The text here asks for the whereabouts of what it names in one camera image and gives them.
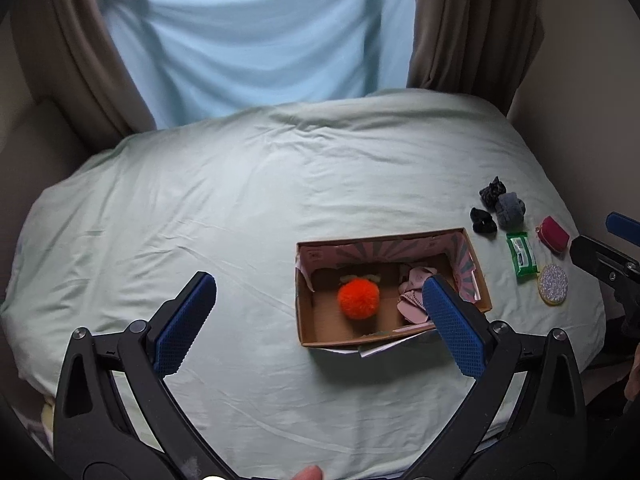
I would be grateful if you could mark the magenta zip pouch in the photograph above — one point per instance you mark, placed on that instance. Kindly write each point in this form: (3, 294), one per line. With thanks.
(552, 235)

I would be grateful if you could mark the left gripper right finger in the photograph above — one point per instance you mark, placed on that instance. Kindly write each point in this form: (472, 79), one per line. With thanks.
(523, 418)

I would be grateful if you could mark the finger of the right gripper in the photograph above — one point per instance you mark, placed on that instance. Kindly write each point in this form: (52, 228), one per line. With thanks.
(604, 262)
(623, 227)

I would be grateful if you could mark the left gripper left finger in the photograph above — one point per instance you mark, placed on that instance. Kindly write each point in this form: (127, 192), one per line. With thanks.
(115, 418)

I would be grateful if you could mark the right hand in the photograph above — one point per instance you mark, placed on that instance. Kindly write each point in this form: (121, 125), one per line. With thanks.
(632, 387)

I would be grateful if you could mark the round glitter pad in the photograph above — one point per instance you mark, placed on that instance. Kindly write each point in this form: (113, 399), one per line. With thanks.
(552, 284)

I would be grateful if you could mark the left hand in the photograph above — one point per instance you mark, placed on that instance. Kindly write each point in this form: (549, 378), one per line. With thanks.
(312, 472)

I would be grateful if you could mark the brown curtain left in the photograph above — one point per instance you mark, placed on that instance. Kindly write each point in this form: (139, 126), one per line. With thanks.
(68, 57)

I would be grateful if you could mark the orange fluffy pompom toy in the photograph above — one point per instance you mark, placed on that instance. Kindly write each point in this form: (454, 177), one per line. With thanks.
(359, 296)

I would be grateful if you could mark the small black scrunchie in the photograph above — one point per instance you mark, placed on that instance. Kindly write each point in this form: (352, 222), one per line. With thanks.
(483, 222)

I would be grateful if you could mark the brown curtain right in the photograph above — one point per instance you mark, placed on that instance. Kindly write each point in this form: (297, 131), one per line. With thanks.
(478, 47)

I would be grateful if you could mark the light blue hanging sheet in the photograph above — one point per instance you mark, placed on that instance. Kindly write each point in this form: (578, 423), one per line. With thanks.
(198, 59)

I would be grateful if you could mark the grey fluffy scrunchie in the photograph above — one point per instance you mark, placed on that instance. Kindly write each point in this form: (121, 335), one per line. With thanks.
(510, 211)

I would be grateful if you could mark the pink fabric cloth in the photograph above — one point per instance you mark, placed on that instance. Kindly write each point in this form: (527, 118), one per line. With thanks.
(410, 301)

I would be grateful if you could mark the pale green bed sheet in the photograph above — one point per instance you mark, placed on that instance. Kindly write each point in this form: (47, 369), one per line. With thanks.
(233, 197)

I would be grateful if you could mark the cardboard box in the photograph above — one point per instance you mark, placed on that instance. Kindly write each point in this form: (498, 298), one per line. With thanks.
(320, 265)

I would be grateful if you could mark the green tissue packet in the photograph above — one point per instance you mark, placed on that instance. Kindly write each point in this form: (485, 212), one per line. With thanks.
(522, 255)

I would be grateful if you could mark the brown curtain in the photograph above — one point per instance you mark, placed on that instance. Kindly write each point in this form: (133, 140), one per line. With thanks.
(478, 47)
(68, 57)

